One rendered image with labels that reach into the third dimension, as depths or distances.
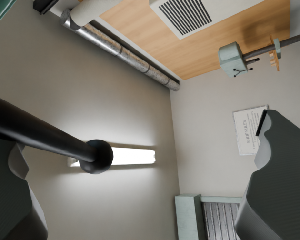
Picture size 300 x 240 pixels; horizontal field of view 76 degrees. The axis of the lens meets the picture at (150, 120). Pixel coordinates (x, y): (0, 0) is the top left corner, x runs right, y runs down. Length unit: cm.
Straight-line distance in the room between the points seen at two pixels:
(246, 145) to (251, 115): 43
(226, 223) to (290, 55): 239
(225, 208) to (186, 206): 53
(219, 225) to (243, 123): 145
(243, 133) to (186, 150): 91
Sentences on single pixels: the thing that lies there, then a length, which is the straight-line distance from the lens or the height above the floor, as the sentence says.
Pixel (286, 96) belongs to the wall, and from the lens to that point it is 306.
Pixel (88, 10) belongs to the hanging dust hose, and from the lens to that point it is 192.
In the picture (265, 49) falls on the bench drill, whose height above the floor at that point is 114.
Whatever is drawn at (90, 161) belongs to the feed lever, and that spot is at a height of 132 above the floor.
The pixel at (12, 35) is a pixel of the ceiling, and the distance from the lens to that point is 191.
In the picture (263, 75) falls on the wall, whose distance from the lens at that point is 317.
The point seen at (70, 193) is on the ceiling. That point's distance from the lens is 183.
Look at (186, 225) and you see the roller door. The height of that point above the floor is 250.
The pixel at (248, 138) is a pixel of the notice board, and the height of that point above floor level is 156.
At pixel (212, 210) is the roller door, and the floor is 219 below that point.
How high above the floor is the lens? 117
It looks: 33 degrees up
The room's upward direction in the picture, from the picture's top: 103 degrees counter-clockwise
